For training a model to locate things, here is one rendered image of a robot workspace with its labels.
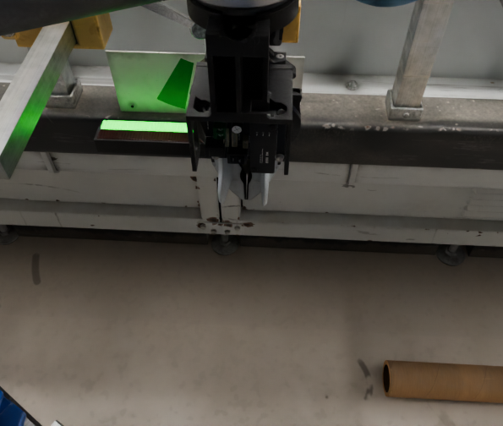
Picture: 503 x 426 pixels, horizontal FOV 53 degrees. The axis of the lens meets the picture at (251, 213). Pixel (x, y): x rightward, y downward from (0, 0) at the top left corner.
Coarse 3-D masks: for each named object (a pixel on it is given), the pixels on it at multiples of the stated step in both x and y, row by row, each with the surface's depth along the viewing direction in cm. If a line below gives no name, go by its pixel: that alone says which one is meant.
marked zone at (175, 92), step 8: (184, 64) 67; (192, 64) 67; (176, 72) 68; (184, 72) 68; (168, 80) 69; (176, 80) 69; (184, 80) 69; (168, 88) 70; (176, 88) 70; (184, 88) 70; (160, 96) 71; (168, 96) 71; (176, 96) 71; (184, 96) 71; (176, 104) 72; (184, 104) 72
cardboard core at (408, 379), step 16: (384, 368) 119; (400, 368) 114; (416, 368) 114; (432, 368) 114; (448, 368) 114; (464, 368) 114; (480, 368) 114; (496, 368) 115; (384, 384) 118; (400, 384) 112; (416, 384) 112; (432, 384) 112; (448, 384) 112; (464, 384) 112; (480, 384) 112; (496, 384) 112; (464, 400) 113; (480, 400) 113; (496, 400) 112
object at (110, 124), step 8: (104, 120) 72; (112, 120) 72; (104, 128) 71; (112, 128) 71; (120, 128) 71; (128, 128) 71; (136, 128) 71; (144, 128) 71; (152, 128) 71; (160, 128) 71; (168, 128) 71; (176, 128) 71; (184, 128) 71
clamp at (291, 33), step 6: (300, 0) 61; (300, 6) 60; (300, 12) 61; (294, 24) 62; (288, 30) 62; (294, 30) 62; (282, 36) 63; (288, 36) 63; (294, 36) 63; (288, 42) 64; (294, 42) 64
